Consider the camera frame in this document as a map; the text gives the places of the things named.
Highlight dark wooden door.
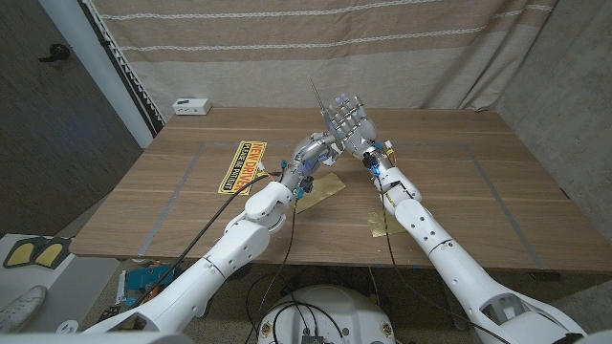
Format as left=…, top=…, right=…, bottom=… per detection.
left=0, top=0, right=144, bottom=238

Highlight yellow new driver sticker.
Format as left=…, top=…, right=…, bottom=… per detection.
left=217, top=140, right=268, bottom=196

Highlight grey table leg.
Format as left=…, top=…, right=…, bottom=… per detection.
left=437, top=271, right=472, bottom=332

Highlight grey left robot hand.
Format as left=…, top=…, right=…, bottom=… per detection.
left=281, top=131, right=345, bottom=192

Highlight yellow black foot pedal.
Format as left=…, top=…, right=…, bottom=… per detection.
left=33, top=237, right=72, bottom=269
left=2, top=237, right=38, bottom=269

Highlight grey orange-handled scissors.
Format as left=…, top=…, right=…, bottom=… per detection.
left=307, top=75, right=346, bottom=154

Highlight white tissue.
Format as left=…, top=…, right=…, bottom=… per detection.
left=318, top=147, right=344, bottom=168

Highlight white door frame post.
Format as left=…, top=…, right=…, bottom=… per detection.
left=37, top=0, right=155, bottom=149

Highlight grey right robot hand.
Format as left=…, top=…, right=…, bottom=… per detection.
left=322, top=93, right=388, bottom=168

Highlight teal box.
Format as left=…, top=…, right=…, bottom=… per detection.
left=124, top=264, right=182, bottom=290

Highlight white power strip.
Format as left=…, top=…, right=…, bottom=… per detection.
left=172, top=97, right=212, bottom=117

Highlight grey tape outline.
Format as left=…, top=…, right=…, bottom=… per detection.
left=137, top=140, right=547, bottom=270

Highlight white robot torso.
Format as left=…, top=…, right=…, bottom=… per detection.
left=256, top=285, right=397, bottom=344

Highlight gold foil tape sheet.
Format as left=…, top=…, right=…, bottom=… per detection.
left=295, top=172, right=347, bottom=215
left=366, top=209, right=407, bottom=239

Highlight white sneaker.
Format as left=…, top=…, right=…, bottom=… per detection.
left=0, top=285, right=48, bottom=334

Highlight black curtain edge strip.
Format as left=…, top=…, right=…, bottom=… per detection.
left=78, top=0, right=167, bottom=138

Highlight black door handle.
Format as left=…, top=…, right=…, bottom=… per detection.
left=37, top=43, right=72, bottom=63

